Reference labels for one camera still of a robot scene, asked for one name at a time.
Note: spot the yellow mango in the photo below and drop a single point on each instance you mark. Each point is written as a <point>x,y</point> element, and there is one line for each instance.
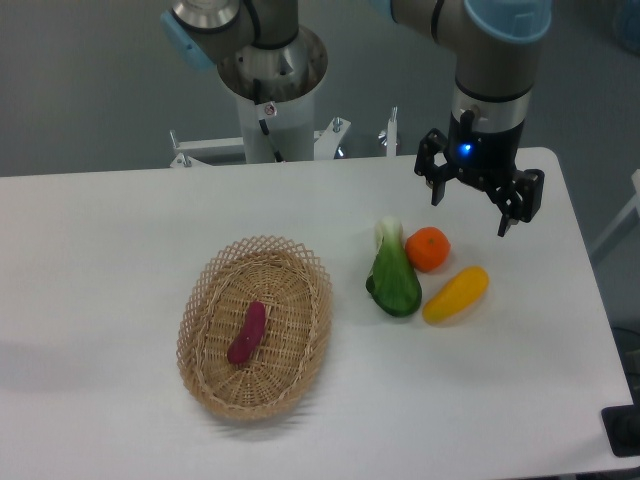
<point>459,293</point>

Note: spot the oval wicker basket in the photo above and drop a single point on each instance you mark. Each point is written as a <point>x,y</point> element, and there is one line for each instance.
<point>295,288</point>

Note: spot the white metal mounting frame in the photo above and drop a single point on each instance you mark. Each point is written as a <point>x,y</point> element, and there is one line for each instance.
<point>326,144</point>

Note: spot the orange tangerine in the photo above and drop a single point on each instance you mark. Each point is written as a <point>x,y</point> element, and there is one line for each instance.
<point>427,249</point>

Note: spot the white frame at right edge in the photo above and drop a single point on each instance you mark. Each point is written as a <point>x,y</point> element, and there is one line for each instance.
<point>619,227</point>

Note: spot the purple sweet potato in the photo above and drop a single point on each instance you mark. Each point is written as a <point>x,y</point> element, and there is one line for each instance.
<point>250,335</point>

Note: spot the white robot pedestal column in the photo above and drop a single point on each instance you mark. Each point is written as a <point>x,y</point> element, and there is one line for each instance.
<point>274,88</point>

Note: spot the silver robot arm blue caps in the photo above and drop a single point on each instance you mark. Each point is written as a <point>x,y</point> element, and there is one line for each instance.
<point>497,45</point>

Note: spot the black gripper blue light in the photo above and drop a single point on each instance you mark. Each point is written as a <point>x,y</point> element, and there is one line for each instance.
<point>484,161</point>

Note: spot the black device at table edge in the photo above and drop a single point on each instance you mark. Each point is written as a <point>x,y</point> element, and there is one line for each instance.
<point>622,428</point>

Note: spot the green bok choy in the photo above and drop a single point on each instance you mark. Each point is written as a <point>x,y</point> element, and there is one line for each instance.
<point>392,281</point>

